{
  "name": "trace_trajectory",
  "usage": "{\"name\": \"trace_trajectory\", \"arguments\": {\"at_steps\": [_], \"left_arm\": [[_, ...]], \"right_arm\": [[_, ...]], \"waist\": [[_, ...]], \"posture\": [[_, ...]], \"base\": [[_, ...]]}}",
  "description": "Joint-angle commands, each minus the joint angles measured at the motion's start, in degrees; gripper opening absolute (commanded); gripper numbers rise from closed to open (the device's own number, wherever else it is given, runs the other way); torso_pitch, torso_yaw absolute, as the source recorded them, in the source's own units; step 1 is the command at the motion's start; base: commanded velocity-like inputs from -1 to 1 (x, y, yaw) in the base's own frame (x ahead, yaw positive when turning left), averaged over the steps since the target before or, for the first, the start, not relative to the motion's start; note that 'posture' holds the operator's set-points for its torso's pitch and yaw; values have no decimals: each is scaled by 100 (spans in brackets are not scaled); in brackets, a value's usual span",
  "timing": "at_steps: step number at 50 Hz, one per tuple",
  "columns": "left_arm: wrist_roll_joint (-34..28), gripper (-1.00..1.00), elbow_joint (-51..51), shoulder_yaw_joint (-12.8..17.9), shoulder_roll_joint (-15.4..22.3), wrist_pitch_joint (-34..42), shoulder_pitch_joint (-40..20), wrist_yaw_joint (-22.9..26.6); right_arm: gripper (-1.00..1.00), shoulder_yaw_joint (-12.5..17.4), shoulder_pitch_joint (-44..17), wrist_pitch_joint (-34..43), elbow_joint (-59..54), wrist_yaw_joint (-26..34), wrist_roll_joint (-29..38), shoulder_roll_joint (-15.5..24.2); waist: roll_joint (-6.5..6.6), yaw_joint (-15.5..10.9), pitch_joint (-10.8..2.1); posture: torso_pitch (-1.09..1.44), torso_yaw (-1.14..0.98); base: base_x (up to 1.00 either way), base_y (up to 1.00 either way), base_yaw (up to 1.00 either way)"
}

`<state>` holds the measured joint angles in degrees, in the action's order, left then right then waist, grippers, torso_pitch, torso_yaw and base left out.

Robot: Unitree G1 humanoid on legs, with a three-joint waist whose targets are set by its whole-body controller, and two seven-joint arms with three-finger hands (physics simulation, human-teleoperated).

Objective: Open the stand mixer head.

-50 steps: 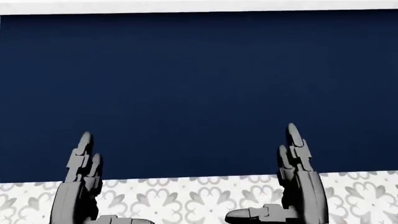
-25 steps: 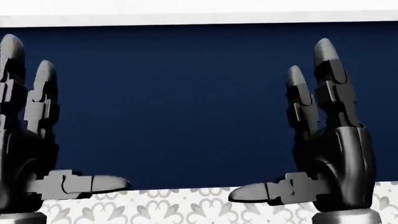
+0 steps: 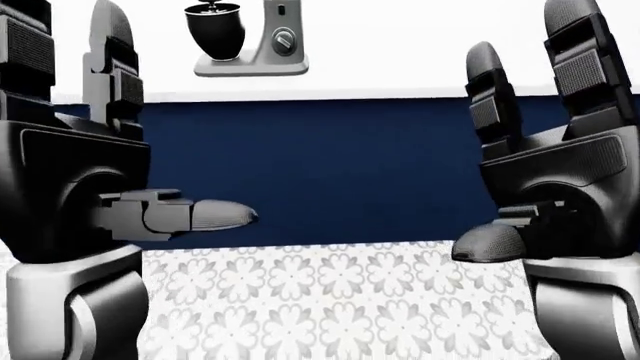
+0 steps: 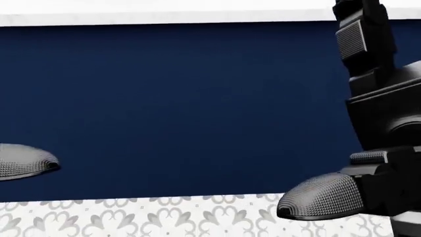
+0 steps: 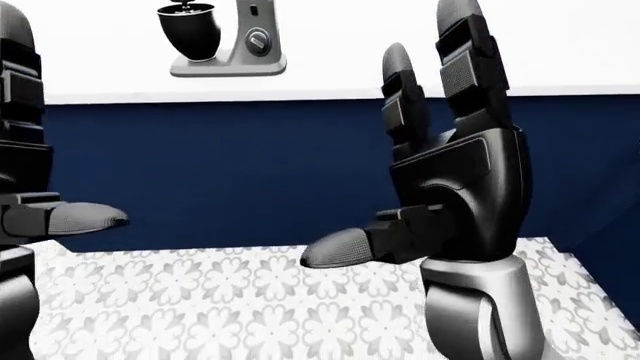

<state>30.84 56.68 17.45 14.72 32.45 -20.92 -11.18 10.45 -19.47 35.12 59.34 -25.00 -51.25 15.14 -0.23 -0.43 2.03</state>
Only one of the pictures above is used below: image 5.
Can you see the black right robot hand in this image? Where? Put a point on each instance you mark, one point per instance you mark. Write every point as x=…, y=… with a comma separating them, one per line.
x=480, y=195

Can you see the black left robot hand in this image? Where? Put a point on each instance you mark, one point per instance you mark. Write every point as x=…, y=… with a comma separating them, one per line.
x=25, y=157

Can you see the black mixer bowl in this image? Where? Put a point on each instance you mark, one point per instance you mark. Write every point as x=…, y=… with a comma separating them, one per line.
x=190, y=32

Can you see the grey stand mixer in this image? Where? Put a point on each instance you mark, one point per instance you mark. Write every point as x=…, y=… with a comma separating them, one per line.
x=252, y=41

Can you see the dark blue kitchen counter cabinet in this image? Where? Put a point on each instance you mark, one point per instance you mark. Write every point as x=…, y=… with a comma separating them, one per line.
x=240, y=168

